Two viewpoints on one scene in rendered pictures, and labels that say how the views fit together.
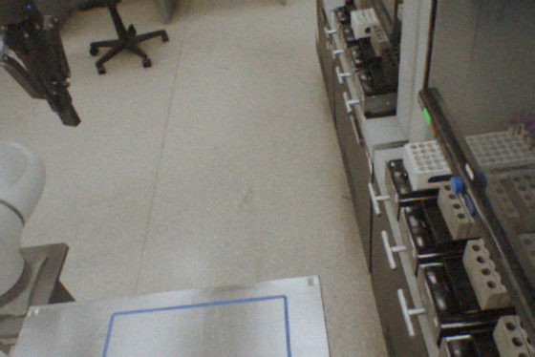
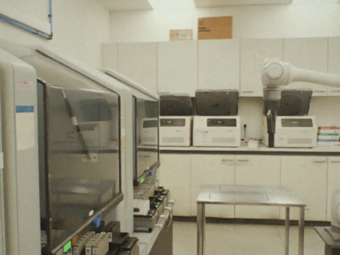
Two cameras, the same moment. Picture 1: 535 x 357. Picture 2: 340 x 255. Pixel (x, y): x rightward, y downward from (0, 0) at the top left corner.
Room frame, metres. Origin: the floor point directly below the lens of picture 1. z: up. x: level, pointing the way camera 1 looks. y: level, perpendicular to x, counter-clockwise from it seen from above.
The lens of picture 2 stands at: (2.45, -0.14, 1.34)
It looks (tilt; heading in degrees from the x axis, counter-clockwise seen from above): 3 degrees down; 182
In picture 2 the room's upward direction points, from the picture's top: straight up
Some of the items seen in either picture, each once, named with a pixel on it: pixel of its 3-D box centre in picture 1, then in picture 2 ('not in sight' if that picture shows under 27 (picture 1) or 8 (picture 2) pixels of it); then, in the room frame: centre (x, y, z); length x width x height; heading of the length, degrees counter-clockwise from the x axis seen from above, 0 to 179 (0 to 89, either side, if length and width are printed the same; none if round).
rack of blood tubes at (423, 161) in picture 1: (474, 160); (119, 207); (0.71, -0.48, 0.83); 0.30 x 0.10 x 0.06; 84
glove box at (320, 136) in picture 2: not in sight; (327, 135); (-1.83, 1.64, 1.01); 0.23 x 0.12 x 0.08; 83
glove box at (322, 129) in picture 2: not in sight; (329, 128); (-1.83, 1.66, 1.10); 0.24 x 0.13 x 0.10; 82
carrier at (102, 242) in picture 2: (377, 42); (100, 248); (1.27, -0.44, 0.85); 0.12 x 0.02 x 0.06; 175
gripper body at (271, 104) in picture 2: (15, 19); (271, 109); (0.69, 0.30, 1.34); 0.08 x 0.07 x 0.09; 151
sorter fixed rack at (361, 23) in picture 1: (397, 20); not in sight; (1.41, -0.55, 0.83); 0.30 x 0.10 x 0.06; 84
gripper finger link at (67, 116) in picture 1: (62, 108); not in sight; (0.69, 0.30, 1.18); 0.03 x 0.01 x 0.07; 61
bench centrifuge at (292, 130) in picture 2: not in sight; (287, 117); (-1.74, 1.11, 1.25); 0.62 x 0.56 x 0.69; 173
